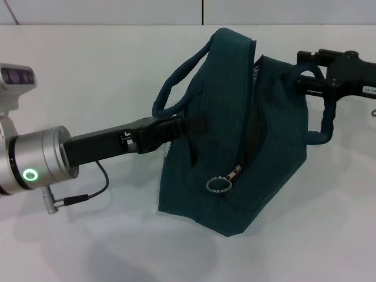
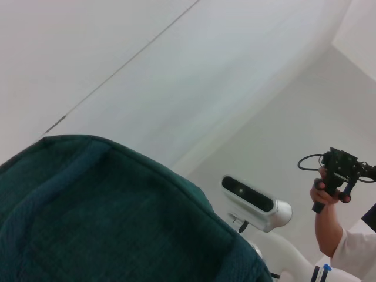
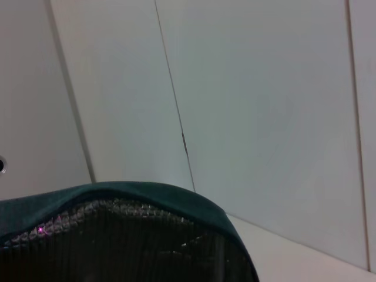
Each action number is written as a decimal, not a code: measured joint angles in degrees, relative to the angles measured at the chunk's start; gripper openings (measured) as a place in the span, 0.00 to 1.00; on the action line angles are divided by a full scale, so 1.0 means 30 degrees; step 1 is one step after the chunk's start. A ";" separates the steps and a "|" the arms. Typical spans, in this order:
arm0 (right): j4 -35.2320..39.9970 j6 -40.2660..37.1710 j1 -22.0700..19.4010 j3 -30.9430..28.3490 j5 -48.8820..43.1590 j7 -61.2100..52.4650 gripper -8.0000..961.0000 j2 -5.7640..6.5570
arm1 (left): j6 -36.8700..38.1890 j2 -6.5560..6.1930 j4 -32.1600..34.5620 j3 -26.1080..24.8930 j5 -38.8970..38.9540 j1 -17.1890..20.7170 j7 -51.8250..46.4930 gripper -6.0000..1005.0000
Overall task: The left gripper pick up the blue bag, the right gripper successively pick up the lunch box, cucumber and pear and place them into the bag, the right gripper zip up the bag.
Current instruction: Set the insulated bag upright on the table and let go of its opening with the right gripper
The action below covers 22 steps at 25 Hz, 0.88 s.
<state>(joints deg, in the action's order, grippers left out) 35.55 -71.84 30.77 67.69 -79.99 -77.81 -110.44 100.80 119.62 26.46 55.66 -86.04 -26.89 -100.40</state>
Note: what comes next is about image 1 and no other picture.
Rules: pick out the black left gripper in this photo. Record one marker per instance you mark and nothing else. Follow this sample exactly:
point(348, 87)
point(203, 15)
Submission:
point(97, 144)

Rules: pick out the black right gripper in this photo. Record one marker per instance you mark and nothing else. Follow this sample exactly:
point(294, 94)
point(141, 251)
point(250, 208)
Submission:
point(352, 76)

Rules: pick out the dark teal insulated bag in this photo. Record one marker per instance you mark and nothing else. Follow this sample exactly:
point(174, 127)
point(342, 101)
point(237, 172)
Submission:
point(229, 123)

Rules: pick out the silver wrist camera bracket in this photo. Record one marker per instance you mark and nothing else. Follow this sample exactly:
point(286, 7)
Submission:
point(8, 105)

